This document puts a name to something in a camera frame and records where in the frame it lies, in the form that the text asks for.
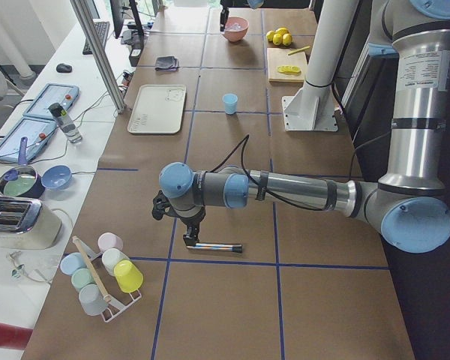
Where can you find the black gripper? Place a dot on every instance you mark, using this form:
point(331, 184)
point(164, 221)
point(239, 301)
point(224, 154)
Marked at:
point(223, 16)
point(192, 222)

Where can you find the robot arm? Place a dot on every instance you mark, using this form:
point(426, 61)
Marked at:
point(405, 205)

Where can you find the pile of ice cubes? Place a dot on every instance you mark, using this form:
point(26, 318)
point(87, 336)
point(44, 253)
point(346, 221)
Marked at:
point(234, 26)

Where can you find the yellow cup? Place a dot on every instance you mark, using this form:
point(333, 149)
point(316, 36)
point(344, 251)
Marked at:
point(128, 276)

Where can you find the pale pink cup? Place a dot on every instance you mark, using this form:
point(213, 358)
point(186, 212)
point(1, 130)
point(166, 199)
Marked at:
point(109, 240)

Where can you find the light blue plastic cup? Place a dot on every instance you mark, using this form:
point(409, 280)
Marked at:
point(230, 102)

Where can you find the mint green rack cup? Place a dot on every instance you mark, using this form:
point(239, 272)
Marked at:
point(81, 278)

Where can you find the grey rack cup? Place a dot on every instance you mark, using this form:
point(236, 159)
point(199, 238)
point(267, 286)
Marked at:
point(91, 300)

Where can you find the light blue rack cup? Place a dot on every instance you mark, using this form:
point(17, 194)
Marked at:
point(71, 263)

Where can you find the pink bowl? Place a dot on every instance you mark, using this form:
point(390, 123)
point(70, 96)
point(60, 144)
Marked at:
point(236, 36)

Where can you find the steel muddler rod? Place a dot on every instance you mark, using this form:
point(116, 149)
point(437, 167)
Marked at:
point(235, 248)

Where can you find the folded grey cloth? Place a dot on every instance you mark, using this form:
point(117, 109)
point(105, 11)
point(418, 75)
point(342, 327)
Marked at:
point(166, 63)

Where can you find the bamboo cutting board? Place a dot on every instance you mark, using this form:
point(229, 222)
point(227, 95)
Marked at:
point(277, 57)

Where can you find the lemon slice stack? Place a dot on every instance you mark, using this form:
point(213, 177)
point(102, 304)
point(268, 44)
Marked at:
point(289, 69)

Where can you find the cream bear serving tray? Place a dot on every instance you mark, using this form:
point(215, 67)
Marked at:
point(157, 110)

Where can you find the blue bowl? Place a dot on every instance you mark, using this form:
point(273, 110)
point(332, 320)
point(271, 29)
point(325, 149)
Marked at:
point(57, 177)

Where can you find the computer mouse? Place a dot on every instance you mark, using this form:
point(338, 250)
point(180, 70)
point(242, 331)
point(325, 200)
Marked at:
point(63, 68)

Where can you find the clear water bottle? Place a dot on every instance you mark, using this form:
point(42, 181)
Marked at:
point(65, 123)

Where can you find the silver toaster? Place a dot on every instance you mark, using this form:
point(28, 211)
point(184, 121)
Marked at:
point(27, 224)

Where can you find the teach pendant far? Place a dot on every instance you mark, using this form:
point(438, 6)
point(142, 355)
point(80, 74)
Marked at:
point(63, 94)

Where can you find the teach pendant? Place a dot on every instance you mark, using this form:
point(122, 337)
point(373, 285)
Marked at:
point(63, 94)
point(38, 133)

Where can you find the blue saucepan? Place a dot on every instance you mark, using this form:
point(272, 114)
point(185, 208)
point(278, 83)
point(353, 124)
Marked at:
point(22, 180)

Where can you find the teach pendant near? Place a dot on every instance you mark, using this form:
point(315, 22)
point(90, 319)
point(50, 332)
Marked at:
point(38, 133)

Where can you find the red bottle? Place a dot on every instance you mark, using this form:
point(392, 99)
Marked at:
point(14, 337)

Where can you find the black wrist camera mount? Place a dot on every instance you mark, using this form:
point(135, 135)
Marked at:
point(161, 207)

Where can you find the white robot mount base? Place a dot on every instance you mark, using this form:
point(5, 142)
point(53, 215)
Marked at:
point(312, 107)

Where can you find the aluminium frame post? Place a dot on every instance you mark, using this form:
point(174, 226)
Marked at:
point(84, 17)

